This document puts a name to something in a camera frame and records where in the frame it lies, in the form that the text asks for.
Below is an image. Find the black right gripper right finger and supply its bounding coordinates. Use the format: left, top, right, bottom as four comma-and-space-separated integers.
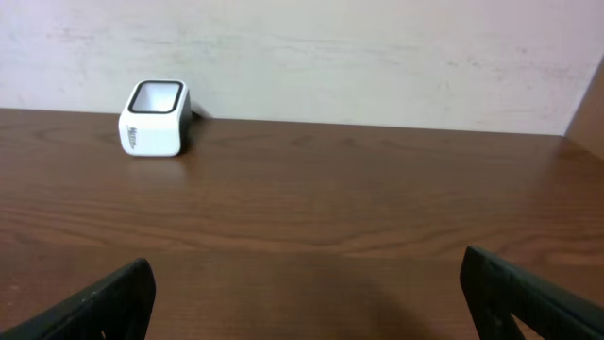
460, 246, 603, 340

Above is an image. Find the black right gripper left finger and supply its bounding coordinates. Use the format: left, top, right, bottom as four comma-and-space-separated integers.
1, 259, 156, 340

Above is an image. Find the white barcode scanner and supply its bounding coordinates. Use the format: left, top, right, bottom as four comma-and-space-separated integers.
118, 79, 193, 157

